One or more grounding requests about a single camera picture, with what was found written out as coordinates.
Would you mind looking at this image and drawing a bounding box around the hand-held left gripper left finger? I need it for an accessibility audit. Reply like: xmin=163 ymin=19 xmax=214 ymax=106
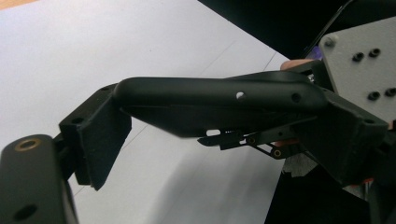
xmin=58 ymin=83 xmax=133 ymax=191

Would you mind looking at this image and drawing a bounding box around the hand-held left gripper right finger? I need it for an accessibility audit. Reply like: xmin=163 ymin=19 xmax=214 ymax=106
xmin=293 ymin=88 xmax=389 ymax=188

